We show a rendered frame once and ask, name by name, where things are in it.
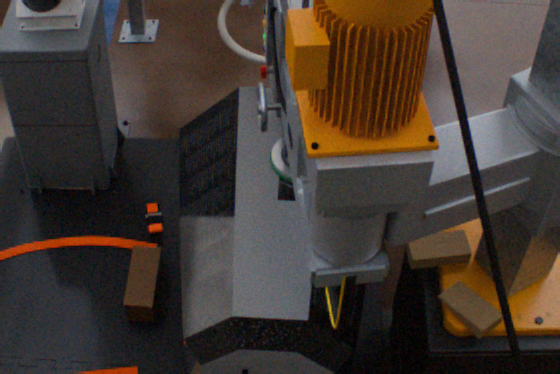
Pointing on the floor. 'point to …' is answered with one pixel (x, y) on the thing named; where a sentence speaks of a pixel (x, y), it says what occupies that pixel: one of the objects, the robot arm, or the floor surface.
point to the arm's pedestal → (62, 101)
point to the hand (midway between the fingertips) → (246, 1)
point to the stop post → (138, 25)
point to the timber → (144, 284)
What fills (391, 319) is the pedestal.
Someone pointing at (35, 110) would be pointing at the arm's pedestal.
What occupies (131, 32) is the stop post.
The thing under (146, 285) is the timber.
